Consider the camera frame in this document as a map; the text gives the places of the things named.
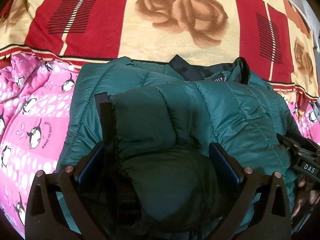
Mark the green quilted jacket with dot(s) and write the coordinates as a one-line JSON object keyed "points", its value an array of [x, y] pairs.
{"points": [[225, 105]]}

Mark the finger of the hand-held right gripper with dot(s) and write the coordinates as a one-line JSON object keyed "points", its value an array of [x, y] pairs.
{"points": [[297, 145]]}

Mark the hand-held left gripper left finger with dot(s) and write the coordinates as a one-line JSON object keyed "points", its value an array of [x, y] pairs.
{"points": [[87, 163]]}

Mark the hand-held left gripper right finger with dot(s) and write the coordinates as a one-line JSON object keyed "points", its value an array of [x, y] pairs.
{"points": [[225, 163]]}

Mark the pink penguin print bedsheet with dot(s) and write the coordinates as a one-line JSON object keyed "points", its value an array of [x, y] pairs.
{"points": [[32, 100]]}

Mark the person's right hand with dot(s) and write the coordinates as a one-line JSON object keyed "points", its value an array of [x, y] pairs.
{"points": [[310, 197]]}

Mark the red rose print blanket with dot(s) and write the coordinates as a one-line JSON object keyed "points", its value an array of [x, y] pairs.
{"points": [[150, 37]]}

